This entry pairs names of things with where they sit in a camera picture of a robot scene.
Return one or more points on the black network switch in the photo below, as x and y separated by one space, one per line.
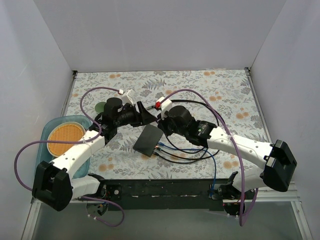
148 140

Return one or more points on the teal plastic tray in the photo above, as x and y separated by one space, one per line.
43 153

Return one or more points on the floral table mat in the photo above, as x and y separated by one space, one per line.
229 92

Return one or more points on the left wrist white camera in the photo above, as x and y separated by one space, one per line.
127 98

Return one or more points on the orange woven plate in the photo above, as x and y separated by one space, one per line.
65 132

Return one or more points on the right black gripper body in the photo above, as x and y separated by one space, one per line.
163 122

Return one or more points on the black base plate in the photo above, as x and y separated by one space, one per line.
163 194

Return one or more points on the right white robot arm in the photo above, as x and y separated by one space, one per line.
275 163

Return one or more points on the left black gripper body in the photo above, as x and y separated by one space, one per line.
138 114

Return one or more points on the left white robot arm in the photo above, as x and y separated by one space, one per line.
54 183

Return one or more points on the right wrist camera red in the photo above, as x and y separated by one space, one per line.
164 106

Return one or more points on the green cup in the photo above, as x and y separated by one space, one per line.
99 107

